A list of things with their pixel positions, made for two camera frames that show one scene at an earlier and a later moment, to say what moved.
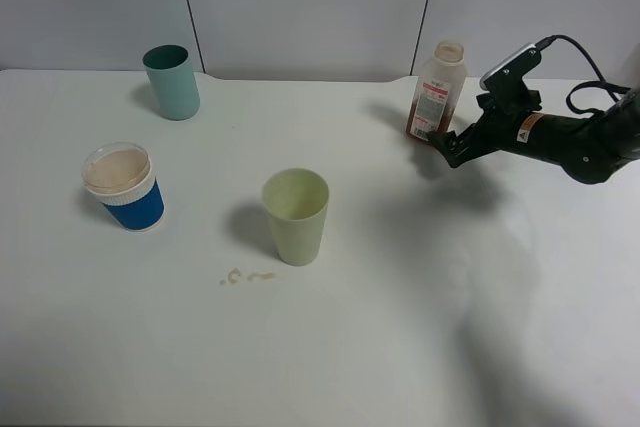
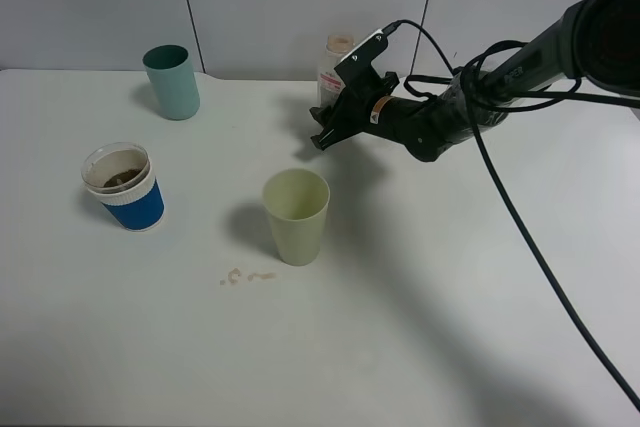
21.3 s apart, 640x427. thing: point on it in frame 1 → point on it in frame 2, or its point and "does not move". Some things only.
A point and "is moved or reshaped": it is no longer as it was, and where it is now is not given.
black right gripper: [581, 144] → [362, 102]
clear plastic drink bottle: [438, 92] is moved or reshaped
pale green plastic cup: [298, 200] does not move
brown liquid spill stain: [234, 276] does not move
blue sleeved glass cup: [119, 175] does not move
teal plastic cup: [174, 80] does not move
